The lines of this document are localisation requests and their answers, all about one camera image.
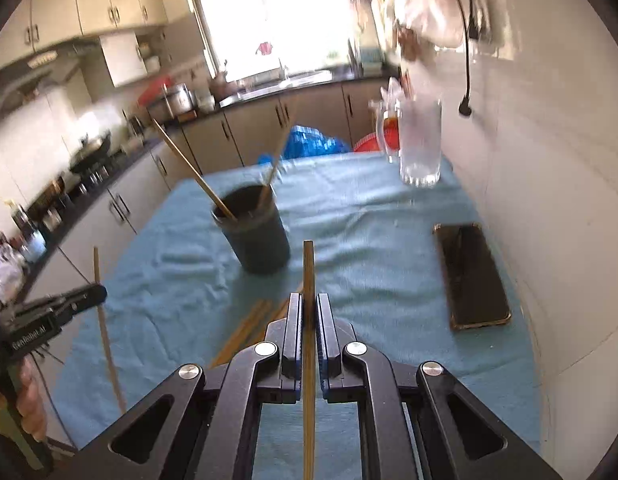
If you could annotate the black wok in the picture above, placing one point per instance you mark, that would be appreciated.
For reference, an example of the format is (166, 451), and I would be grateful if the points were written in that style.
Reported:
(91, 152)

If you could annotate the red basin lid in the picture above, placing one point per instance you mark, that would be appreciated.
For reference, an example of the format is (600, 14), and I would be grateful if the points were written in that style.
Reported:
(156, 89)

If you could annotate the brown clay pot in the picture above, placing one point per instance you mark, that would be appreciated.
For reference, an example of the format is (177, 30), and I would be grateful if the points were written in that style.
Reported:
(223, 87)

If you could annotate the black plug adapter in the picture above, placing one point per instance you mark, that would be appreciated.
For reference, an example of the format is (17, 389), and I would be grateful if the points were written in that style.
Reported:
(474, 30)

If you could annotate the blue tablecloth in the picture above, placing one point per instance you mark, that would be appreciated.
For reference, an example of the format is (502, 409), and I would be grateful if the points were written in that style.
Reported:
(364, 240)

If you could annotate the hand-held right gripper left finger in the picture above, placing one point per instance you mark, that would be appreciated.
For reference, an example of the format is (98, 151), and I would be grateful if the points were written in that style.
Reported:
(298, 332)

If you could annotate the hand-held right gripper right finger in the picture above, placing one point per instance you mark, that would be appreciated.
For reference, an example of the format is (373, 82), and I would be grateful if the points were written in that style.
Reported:
(323, 332)

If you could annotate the wooden chopstick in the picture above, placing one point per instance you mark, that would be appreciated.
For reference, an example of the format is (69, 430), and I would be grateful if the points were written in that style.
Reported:
(274, 170)
(238, 334)
(250, 329)
(280, 310)
(111, 360)
(189, 170)
(309, 270)

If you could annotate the dark chopstick holder cup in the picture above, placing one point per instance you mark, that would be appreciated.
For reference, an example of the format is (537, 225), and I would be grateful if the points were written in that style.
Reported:
(259, 245)

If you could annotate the plastic bag of flatbread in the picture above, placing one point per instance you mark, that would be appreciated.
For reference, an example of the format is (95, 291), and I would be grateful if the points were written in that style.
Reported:
(429, 5)

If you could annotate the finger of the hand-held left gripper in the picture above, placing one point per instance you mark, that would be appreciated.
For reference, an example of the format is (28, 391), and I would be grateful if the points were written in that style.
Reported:
(84, 297)

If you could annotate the clear glass pitcher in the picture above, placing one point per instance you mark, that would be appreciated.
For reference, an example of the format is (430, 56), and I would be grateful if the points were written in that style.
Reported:
(421, 150)

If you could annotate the blue plastic bag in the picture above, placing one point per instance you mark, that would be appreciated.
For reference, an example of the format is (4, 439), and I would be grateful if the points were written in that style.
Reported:
(314, 142)

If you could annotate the gas stove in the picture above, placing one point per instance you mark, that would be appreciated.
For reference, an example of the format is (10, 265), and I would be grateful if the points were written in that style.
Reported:
(91, 177)

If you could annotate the steel sink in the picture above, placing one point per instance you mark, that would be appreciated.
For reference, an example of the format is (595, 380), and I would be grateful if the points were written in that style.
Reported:
(289, 82)

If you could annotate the black smartphone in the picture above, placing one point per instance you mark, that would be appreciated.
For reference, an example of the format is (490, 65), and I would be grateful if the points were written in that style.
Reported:
(471, 275)

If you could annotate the pink hanging cloth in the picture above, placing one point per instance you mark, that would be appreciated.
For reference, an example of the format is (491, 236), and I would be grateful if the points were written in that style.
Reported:
(264, 48)

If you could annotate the range hood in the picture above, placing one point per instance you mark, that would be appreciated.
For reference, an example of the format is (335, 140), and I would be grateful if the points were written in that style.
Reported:
(44, 65)

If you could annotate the kitchen window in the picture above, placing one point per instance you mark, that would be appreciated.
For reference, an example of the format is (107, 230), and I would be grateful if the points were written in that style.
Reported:
(269, 15)

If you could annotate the beige wall cabinets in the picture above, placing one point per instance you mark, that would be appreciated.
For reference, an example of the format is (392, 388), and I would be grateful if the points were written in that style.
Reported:
(89, 0)

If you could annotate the black kitchen countertop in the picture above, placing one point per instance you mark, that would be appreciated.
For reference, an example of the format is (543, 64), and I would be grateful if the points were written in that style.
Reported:
(269, 94)

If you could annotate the red plastic basin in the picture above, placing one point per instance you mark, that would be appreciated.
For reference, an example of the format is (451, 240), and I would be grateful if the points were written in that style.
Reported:
(369, 144)

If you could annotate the beige base cabinets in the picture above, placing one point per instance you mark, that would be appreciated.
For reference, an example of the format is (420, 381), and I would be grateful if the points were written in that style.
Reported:
(209, 135)

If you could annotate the open wall cabinet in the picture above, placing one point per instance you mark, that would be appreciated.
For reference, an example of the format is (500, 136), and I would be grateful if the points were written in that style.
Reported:
(126, 57)

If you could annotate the person's left hand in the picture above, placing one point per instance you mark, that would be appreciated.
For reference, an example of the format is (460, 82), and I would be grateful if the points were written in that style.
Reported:
(33, 405)

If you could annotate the steel faucet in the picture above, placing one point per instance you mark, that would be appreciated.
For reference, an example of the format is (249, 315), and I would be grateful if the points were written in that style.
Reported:
(284, 67)

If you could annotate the silver rice cooker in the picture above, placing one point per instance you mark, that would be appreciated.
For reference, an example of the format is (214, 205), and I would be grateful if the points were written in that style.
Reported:
(178, 101)

